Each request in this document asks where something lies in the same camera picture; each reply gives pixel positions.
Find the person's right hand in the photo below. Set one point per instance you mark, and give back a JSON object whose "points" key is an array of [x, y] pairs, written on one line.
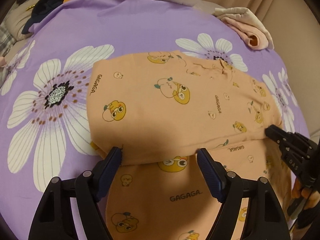
{"points": [[312, 197]]}

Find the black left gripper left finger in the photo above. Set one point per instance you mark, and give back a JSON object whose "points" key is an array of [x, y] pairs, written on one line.
{"points": [[53, 218]]}

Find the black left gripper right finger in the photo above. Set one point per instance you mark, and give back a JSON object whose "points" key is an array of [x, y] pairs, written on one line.
{"points": [[264, 216]]}

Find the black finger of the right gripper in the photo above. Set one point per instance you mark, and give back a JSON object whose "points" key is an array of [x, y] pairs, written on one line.
{"points": [[276, 134]]}

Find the dark navy garment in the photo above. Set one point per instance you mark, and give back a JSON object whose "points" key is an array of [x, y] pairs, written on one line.
{"points": [[40, 11]]}

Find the grey plaid pillow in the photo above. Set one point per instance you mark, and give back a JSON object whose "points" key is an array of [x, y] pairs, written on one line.
{"points": [[6, 40]]}

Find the purple floral bed sheet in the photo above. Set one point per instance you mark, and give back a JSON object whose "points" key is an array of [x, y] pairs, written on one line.
{"points": [[44, 123]]}

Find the orange cartoon print baby garment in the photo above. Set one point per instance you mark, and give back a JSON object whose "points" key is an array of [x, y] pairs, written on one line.
{"points": [[160, 108]]}

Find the folded pink beige clothes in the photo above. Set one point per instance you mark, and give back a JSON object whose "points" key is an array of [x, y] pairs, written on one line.
{"points": [[246, 24]]}

